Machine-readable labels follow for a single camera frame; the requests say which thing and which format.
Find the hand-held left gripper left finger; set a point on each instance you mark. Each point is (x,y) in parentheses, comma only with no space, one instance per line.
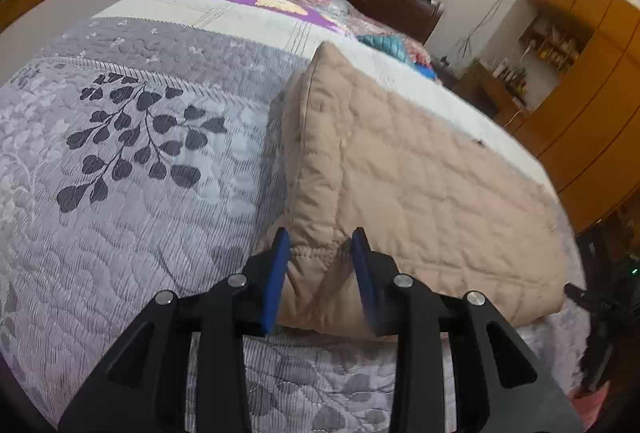
(275,283)

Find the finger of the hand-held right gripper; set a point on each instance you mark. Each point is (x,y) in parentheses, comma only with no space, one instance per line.
(585,297)

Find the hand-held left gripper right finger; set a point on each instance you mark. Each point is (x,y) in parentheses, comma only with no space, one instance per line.
(364,273)

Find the beige quilted jacket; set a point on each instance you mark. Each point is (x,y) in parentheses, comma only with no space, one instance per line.
(400,193)

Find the grey leaf-print bedspread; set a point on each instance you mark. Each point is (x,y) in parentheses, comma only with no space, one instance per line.
(125,223)

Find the wooden wardrobe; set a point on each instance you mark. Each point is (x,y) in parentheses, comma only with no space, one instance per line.
(590,113)

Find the small blue cloth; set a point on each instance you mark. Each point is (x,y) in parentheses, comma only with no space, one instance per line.
(427,72)

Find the wooden desk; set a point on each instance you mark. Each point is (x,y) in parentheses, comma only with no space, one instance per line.
(487,98)

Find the dark nightstand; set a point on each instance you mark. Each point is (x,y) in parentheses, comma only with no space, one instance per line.
(447,73)

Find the cluster of small desk items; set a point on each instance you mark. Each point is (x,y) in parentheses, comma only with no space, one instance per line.
(516,80)

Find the teal quilted jacket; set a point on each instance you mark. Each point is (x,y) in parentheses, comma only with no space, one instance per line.
(387,47)

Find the white bottle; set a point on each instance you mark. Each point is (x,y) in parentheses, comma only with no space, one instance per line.
(498,69)

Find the row of shelf bottles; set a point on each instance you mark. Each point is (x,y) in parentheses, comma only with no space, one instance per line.
(557,44)

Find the cream plaid sheet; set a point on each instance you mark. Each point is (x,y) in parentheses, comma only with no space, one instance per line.
(225,18)

